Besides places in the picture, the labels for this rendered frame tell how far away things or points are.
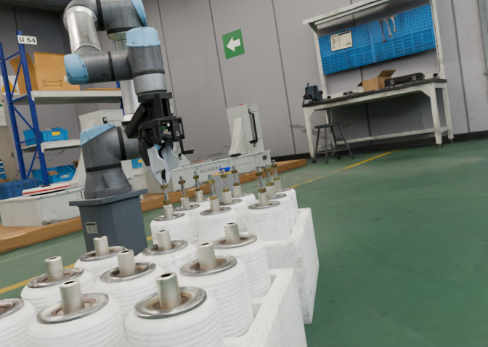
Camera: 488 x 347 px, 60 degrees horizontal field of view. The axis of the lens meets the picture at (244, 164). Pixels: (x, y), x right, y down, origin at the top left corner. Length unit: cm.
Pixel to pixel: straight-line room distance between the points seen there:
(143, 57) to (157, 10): 752
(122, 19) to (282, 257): 90
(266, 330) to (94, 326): 19
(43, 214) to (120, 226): 157
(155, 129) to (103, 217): 48
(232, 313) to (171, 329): 14
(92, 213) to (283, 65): 549
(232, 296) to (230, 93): 676
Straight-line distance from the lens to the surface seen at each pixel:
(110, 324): 51
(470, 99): 576
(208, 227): 98
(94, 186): 143
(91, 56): 112
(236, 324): 56
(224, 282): 53
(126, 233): 143
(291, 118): 659
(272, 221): 95
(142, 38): 103
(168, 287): 45
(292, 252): 92
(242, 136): 464
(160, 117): 100
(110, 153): 144
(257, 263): 65
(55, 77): 631
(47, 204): 296
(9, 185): 537
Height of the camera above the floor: 40
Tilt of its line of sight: 3 degrees down
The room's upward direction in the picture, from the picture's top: 9 degrees counter-clockwise
